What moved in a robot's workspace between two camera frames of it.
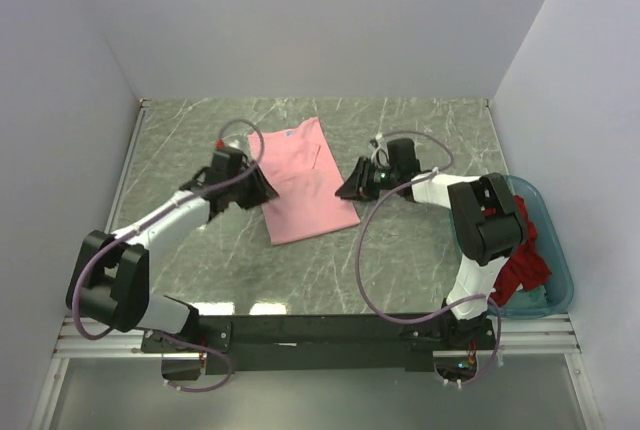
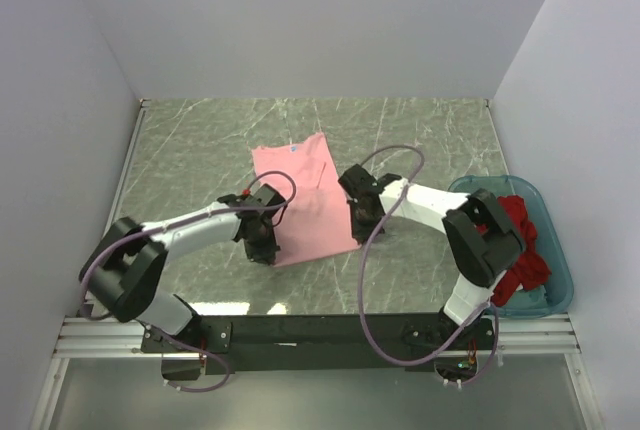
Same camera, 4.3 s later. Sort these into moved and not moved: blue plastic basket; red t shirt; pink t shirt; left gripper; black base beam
Moved: left gripper; pink t shirt
Not moved: red t shirt; black base beam; blue plastic basket
